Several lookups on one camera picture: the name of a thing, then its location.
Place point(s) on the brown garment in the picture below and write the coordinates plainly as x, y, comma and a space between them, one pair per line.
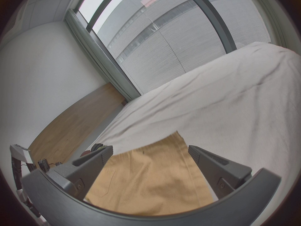
85, 153

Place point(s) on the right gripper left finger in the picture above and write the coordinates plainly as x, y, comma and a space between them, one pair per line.
87, 171

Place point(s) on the window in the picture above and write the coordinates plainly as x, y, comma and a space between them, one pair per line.
176, 43

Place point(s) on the black garment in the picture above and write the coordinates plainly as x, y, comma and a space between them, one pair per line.
95, 147

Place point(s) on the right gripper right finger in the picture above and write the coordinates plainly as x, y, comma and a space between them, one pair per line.
218, 171

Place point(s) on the mustard yellow shorts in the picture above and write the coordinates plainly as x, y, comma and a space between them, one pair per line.
145, 178

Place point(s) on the grey-green curtain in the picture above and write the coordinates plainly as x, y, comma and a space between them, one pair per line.
268, 13

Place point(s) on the bed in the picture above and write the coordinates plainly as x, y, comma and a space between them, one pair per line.
211, 102

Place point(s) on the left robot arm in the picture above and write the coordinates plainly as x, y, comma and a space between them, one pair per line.
20, 154

